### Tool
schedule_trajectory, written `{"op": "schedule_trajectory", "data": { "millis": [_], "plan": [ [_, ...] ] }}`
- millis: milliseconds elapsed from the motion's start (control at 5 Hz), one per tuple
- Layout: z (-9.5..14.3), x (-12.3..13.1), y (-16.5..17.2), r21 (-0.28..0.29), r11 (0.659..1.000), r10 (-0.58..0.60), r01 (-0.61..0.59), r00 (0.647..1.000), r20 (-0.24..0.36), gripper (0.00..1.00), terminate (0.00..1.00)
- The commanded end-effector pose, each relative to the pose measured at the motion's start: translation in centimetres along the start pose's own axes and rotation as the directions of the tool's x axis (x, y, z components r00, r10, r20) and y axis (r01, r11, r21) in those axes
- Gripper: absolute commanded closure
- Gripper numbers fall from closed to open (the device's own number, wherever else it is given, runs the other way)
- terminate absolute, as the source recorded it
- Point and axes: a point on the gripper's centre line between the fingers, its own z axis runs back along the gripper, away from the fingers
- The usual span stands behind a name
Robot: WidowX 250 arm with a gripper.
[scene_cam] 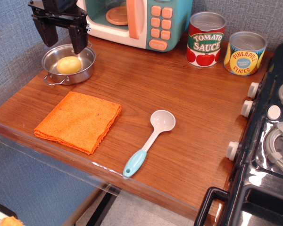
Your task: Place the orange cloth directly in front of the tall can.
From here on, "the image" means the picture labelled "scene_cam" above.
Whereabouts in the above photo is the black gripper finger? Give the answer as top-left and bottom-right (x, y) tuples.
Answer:
(33, 15), (58, 47)
(68, 25), (88, 54)

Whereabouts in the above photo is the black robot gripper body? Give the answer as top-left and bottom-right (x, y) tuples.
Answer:
(28, 0), (90, 31)

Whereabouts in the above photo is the orange cloth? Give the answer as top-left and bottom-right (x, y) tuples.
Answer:
(34, 91), (122, 155)

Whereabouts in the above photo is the tomato sauce tall can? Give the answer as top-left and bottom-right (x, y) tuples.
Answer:
(186, 11), (227, 67)

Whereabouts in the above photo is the pineapple slices short can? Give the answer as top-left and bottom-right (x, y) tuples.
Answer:
(224, 31), (267, 76)

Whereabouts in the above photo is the yellow toy potato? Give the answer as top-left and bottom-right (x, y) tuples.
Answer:
(56, 56), (82, 74)

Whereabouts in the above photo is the small steel pot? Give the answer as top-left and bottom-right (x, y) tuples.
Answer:
(42, 42), (96, 85)

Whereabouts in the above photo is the orange microwave turntable plate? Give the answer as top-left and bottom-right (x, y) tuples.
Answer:
(106, 6), (128, 25)

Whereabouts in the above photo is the toy microwave teal and cream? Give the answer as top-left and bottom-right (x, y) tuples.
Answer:
(77, 0), (193, 52)

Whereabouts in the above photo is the white stove knob top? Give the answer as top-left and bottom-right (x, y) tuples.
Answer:
(247, 82), (260, 99)

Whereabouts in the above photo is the white stove knob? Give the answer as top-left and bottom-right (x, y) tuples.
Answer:
(225, 141), (240, 161)
(247, 82), (260, 99)
(241, 100), (253, 118)

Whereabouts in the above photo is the white stove knob middle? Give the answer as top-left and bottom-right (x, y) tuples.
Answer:
(241, 100), (253, 118)

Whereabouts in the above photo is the white stove knob bottom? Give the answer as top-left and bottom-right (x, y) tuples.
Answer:
(225, 141), (240, 161)

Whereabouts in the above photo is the orange object bottom left corner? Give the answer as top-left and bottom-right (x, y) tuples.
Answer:
(0, 216), (24, 226)

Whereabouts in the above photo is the black toy stove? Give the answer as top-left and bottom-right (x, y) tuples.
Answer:
(194, 43), (283, 226)

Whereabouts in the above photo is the white ladle teal handle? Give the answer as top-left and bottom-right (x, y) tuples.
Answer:
(123, 110), (176, 178)

